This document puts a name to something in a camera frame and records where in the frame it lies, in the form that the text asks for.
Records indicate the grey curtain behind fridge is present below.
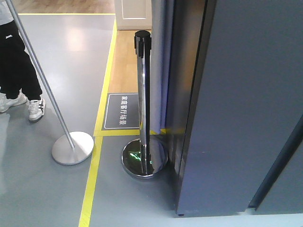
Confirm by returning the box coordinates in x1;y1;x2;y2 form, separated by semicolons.
150;0;175;134

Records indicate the dark grey fridge body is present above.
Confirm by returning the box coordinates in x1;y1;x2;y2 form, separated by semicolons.
166;0;303;215

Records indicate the open white fridge door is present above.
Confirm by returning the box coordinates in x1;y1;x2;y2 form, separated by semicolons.
176;0;303;216

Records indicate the dark floor sign sticker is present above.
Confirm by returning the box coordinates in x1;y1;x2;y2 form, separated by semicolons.
102;93;139;130

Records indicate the chrome barrier stanchion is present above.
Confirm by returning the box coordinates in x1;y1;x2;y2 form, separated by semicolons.
121;30;168;179

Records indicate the white panel door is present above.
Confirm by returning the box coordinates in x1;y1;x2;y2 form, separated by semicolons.
114;0;152;30

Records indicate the person in black trousers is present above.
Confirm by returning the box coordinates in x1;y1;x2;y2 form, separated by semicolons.
0;0;45;122

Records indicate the steel stanchion post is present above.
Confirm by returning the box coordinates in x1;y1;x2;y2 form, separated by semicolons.
6;0;94;166

